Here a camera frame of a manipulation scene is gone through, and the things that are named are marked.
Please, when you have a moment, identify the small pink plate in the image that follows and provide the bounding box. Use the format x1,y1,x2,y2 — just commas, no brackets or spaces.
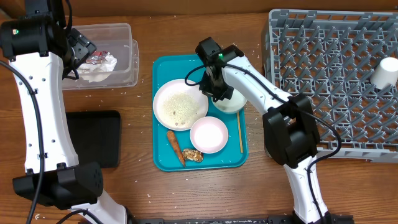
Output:
190,116,229,154

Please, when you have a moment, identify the white napkin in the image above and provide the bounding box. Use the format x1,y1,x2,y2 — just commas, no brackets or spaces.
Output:
77,52,118,83

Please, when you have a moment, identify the black tray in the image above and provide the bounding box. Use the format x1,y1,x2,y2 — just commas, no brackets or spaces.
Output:
66,110,121,168

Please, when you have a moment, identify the brown food scrap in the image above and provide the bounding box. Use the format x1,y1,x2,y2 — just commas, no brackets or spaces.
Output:
182,149,204,162

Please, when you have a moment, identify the orange carrot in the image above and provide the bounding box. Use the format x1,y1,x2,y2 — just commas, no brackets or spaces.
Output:
167,130,186,167

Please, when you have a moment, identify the large white plate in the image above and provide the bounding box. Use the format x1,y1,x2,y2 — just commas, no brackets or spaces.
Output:
152,79,209,131

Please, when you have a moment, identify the white cup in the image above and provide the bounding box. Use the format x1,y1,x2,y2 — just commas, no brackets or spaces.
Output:
370,57,398,90

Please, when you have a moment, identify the grey dish rack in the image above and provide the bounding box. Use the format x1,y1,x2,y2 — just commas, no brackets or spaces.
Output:
262,9,397,163

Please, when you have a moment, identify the red snack wrapper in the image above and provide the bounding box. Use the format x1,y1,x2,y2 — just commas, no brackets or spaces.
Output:
85,51,108,65

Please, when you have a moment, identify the wooden chopstick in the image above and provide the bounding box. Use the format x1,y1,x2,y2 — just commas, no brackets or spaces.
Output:
236,112,244,154

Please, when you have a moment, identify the pale green bowl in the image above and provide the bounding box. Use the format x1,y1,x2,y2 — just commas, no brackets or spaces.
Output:
213,89,248,114

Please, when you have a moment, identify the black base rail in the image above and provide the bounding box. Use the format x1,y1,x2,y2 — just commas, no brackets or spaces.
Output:
127,215,355,224

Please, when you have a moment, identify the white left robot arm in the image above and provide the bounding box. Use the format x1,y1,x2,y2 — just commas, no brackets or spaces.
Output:
1,1,134,223

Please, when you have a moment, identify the clear plastic bin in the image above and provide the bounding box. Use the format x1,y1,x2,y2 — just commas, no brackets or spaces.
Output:
62,23,139,90

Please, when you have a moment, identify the teal plastic tray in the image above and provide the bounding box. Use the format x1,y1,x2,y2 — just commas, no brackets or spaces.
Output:
152,54,249,172

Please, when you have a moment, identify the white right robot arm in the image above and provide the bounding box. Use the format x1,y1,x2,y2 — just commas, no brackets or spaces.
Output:
195,37,341,223

